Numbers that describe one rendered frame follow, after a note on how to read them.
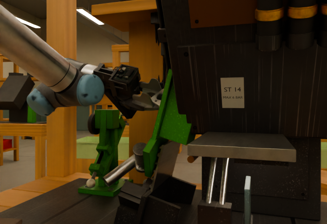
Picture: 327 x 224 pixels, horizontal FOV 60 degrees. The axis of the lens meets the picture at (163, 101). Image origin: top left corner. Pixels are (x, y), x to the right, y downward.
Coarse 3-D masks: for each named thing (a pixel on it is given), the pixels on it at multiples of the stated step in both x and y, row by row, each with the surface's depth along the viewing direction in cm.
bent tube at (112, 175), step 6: (162, 90) 77; (156, 96) 76; (156, 102) 74; (132, 156) 78; (126, 162) 76; (132, 162) 77; (114, 168) 75; (120, 168) 75; (126, 168) 75; (132, 168) 77; (108, 174) 74; (114, 174) 74; (120, 174) 74; (108, 180) 73; (114, 180) 74; (108, 186) 74
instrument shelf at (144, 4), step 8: (128, 0) 96; (136, 0) 95; (144, 0) 94; (152, 0) 93; (96, 8) 100; (104, 8) 99; (112, 8) 98; (120, 8) 97; (128, 8) 96; (136, 8) 95; (144, 8) 94; (152, 8) 93; (96, 16) 101; (104, 16) 101; (112, 16) 101; (120, 16) 101; (128, 16) 101; (136, 16) 101; (144, 16) 101; (112, 24) 112; (120, 24) 112; (128, 24) 112
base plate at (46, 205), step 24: (48, 192) 93; (72, 192) 93; (0, 216) 73; (24, 216) 73; (48, 216) 73; (72, 216) 73; (96, 216) 73; (192, 216) 73; (240, 216) 73; (264, 216) 73
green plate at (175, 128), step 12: (168, 72) 65; (168, 84) 65; (168, 96) 66; (168, 108) 66; (156, 120) 66; (168, 120) 66; (180, 120) 65; (156, 132) 66; (168, 132) 66; (180, 132) 65
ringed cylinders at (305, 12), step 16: (272, 0) 44; (304, 0) 42; (256, 16) 46; (272, 16) 44; (288, 16) 45; (304, 16) 43; (256, 32) 49; (272, 32) 46; (288, 32) 46; (304, 32) 45; (320, 32) 45; (256, 48) 49; (272, 48) 47; (304, 48) 46
